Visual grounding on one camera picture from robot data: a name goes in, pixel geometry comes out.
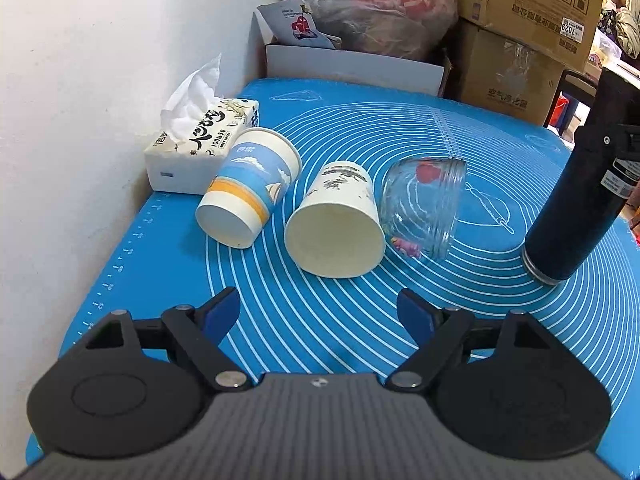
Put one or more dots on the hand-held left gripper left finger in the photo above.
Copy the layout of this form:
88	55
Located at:
222	312

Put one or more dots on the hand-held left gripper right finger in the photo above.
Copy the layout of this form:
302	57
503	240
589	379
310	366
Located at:
415	315

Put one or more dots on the white paper cup grey print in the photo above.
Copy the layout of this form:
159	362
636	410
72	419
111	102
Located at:
332	235

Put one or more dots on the clear glass cup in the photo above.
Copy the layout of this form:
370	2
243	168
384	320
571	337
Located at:
425	210

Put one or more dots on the blue striped paper cup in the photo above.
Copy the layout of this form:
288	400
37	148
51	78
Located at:
250	175

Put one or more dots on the blue silicone mat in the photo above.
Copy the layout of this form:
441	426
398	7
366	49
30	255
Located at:
320	310

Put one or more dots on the white tissue pack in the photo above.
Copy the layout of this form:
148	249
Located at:
200	135

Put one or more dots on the black insulated bottle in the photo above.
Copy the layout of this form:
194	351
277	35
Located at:
575	200

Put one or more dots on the brown cardboard box taped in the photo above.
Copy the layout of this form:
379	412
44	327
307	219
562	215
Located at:
500	80

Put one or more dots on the white card red print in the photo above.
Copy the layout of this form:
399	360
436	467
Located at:
300	25

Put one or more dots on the clear plastic bag red contents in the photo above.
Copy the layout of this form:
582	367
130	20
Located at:
390	10

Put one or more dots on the brown cardboard box white label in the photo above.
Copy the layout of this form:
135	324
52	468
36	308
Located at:
525	0

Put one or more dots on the pile of colourful bags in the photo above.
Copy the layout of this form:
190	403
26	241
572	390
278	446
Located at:
620	20

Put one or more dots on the black metal frame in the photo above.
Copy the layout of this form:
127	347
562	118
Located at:
561	105

